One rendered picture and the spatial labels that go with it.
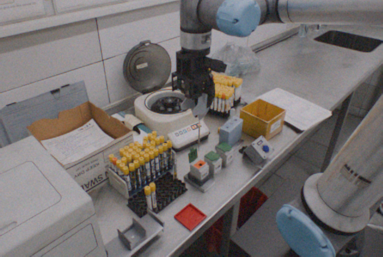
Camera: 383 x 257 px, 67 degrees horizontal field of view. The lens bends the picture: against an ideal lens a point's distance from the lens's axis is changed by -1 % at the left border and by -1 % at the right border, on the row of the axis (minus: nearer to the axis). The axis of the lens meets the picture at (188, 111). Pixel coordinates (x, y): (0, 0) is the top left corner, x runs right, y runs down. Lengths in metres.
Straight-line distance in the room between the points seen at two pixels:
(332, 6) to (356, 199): 0.32
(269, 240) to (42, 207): 0.51
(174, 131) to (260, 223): 0.48
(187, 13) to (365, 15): 0.33
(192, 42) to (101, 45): 0.61
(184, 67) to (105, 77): 0.62
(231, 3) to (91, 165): 0.63
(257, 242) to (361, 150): 0.40
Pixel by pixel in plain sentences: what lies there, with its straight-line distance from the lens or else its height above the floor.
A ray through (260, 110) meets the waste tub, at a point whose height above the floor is 0.92.
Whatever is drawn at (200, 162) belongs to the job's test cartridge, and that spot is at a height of 0.95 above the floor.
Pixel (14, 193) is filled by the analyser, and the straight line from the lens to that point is 0.64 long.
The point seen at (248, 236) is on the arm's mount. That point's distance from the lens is 0.79.
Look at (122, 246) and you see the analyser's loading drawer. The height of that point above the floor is 0.91.
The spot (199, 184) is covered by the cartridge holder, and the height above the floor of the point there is 0.90.
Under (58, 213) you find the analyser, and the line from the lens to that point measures 0.57.
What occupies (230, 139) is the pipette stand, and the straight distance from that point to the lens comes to 1.08.
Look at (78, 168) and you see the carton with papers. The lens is 0.93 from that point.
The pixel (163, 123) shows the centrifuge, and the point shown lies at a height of 0.98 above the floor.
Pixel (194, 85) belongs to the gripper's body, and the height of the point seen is 1.27.
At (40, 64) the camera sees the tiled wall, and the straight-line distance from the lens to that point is 1.14.
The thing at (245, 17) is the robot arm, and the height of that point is 1.45.
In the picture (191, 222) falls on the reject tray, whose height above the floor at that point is 0.88.
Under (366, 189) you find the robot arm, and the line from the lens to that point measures 0.51.
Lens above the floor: 1.59
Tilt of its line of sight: 32 degrees down
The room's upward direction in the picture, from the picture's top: straight up
